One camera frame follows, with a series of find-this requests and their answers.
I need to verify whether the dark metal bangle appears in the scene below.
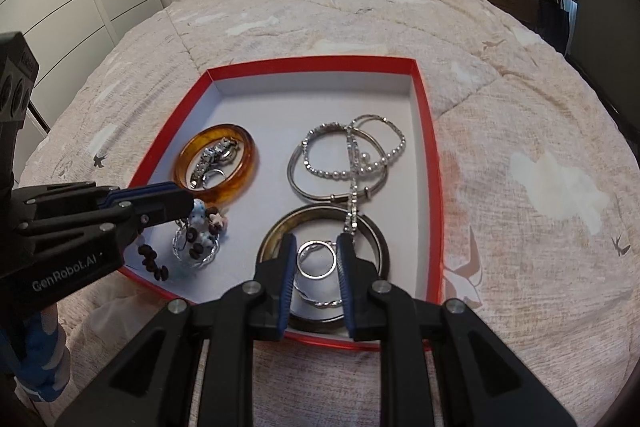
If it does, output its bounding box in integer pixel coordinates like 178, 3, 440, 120
257, 206, 390, 334

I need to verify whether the grey chair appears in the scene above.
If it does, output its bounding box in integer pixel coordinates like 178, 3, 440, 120
565, 0, 640, 132

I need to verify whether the hanging black bag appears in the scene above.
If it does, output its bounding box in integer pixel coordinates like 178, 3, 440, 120
537, 0, 572, 54

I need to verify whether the twisted silver bracelet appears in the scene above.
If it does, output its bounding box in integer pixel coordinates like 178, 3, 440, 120
291, 279, 347, 309

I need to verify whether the rhinestone chain bracelet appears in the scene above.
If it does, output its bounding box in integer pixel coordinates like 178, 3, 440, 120
344, 114, 365, 237

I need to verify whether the silver ring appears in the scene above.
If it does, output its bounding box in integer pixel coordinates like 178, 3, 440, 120
297, 241, 337, 281

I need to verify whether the red cardboard box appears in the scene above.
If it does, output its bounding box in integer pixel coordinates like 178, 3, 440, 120
117, 56, 446, 352

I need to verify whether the amber resin bangle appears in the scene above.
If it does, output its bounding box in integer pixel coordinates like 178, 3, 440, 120
172, 123, 261, 206

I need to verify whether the sparkling silver bracelet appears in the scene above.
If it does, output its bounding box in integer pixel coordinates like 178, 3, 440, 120
172, 217, 222, 272

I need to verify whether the silver link chain bracelet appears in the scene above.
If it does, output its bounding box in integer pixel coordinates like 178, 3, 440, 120
190, 138, 244, 188

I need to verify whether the beige cloud print quilt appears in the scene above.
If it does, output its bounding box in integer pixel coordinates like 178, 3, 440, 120
20, 0, 640, 427

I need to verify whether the pearl bead bracelet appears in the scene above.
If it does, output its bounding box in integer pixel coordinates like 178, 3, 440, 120
302, 121, 407, 182

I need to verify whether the brown flower charm bracelet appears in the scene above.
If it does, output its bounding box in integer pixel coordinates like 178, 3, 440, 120
137, 206, 229, 283

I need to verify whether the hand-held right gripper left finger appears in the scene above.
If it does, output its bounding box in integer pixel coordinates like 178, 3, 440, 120
54, 234, 298, 427

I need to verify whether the thin silver bangle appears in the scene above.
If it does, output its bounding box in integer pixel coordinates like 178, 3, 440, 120
286, 113, 397, 204

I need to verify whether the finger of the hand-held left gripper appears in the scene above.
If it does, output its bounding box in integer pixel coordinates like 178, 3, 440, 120
12, 181, 190, 219
19, 190, 196, 254

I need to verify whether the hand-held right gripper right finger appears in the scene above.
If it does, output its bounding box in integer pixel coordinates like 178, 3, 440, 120
336, 234, 576, 427

